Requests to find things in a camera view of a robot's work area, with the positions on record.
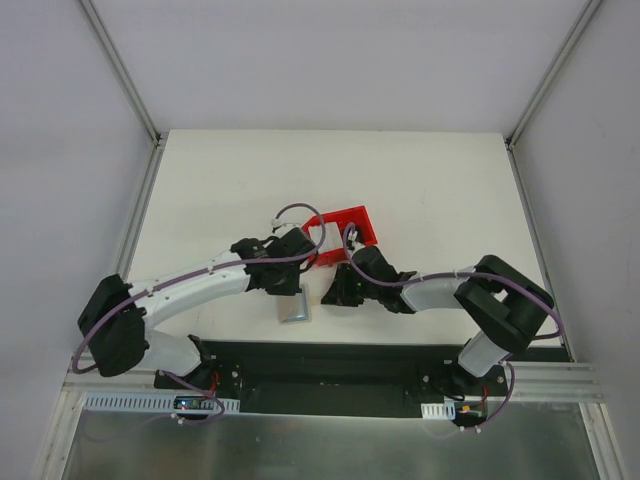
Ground beige leather card holder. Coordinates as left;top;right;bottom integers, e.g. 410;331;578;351
276;267;336;325

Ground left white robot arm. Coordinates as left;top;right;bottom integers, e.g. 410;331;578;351
72;227;318;389

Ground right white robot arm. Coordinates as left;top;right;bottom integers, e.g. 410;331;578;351
321;246;554;395

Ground red plastic bin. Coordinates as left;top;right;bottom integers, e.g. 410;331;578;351
302;204;380;267

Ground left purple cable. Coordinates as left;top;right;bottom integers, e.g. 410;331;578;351
72;202;331;426

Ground purple cable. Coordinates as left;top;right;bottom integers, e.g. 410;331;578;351
343;223;564;434
72;202;331;426

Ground right white cable duct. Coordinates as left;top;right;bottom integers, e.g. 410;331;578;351
420;401;456;421

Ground white cable duct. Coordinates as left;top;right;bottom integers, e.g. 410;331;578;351
84;393;240;415
420;401;456;421

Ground aluminium rail profile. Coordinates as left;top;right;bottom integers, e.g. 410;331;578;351
503;361;604;403

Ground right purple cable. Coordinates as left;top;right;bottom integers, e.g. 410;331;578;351
343;223;564;434

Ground left white cable duct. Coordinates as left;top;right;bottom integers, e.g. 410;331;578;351
84;393;240;415

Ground left aluminium frame post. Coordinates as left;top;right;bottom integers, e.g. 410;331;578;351
75;0;163;146

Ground aluminium frame post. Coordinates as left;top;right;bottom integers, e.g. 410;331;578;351
505;0;606;151
75;0;163;146

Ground right aluminium frame post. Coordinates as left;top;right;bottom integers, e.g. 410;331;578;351
505;0;606;151

